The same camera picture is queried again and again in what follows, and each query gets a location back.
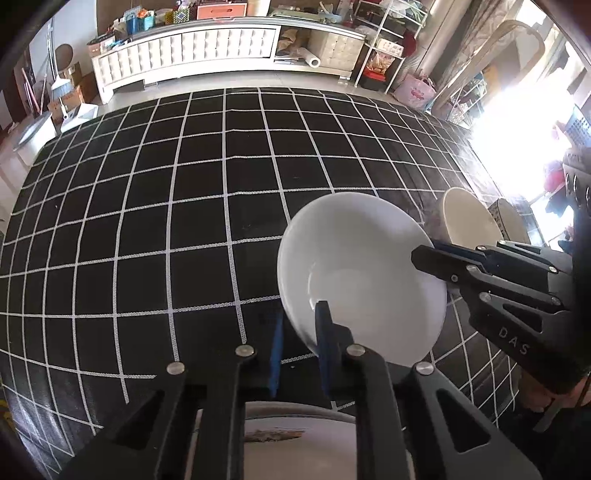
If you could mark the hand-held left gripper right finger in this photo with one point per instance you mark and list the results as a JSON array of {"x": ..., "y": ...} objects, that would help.
[{"x": 325, "y": 350}]

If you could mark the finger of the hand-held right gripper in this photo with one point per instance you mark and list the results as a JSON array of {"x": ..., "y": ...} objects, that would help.
[
  {"x": 443, "y": 270},
  {"x": 517, "y": 258}
]

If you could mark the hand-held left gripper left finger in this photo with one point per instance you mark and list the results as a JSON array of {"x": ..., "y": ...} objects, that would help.
[{"x": 278, "y": 355}]

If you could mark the blue patterned bowl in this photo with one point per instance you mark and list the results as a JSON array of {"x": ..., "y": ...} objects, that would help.
[{"x": 508, "y": 221}]

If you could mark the cream bowl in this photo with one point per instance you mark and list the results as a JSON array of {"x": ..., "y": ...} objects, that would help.
[{"x": 466, "y": 217}]

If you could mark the white bowl with printed base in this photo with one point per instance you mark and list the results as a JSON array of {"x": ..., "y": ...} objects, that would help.
[{"x": 369, "y": 240}]

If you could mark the small printed white plate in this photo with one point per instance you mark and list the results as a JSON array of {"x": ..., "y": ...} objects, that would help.
[{"x": 295, "y": 457}]

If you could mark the person's right hand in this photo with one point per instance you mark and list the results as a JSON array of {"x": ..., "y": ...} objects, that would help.
[{"x": 538, "y": 394}]

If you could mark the blue plastic basket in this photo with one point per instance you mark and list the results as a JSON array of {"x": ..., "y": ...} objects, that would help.
[{"x": 579, "y": 124}]

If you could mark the pink fabric bag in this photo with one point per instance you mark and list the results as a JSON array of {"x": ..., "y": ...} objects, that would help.
[{"x": 415, "y": 92}]

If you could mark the patterned beige curtain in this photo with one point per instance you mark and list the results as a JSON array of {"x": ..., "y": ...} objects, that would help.
[{"x": 489, "y": 27}]

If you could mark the tall standing air conditioner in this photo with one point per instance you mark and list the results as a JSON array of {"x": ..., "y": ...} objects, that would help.
[{"x": 441, "y": 41}]

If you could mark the cream tufted storage box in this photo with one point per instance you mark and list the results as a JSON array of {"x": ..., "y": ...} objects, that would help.
[{"x": 334, "y": 46}]

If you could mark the white paper roll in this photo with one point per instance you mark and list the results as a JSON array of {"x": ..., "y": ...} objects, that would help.
[{"x": 309, "y": 56}]

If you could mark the white dustpan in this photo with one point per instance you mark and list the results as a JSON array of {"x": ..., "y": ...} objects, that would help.
[{"x": 81, "y": 115}]

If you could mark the white tufted television cabinet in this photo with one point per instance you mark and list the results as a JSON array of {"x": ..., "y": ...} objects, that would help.
[{"x": 194, "y": 50}]

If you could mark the cardboard box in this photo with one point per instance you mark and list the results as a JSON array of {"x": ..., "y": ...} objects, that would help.
[{"x": 74, "y": 99}]

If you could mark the white mop bucket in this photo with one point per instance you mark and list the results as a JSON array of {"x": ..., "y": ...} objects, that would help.
[{"x": 27, "y": 143}]

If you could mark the pink drawer box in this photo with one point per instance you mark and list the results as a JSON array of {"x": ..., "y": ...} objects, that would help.
[{"x": 217, "y": 11}]

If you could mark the brown round wall disc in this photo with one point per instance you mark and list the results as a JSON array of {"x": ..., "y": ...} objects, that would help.
[{"x": 64, "y": 55}]

